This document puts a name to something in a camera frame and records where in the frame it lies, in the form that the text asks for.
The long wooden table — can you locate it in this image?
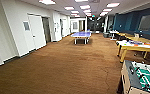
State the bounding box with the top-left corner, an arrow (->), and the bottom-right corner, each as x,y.
130,34 -> 150,46
115,31 -> 139,43

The blue ping pong table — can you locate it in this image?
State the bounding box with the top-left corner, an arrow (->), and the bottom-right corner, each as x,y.
70,30 -> 93,45

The glass panel door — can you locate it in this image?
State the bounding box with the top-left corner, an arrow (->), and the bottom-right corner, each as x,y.
71,20 -> 79,32

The dark round waste bin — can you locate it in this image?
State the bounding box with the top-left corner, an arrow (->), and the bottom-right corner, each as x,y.
103,31 -> 110,39

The green foosball table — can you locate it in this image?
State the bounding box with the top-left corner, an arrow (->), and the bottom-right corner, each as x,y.
119,59 -> 150,94

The grey wall sign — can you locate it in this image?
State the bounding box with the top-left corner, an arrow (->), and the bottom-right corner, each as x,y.
22,21 -> 31,32

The yellow leg game table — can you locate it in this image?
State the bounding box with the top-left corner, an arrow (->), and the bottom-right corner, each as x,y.
116,39 -> 150,64

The white hallway door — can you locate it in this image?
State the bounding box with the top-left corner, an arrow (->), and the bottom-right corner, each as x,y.
27,13 -> 48,52

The small white table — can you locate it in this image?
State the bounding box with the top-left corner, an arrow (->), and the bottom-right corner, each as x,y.
109,30 -> 120,41

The grey elevator door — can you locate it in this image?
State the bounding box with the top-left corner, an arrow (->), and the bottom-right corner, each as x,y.
41,16 -> 53,44

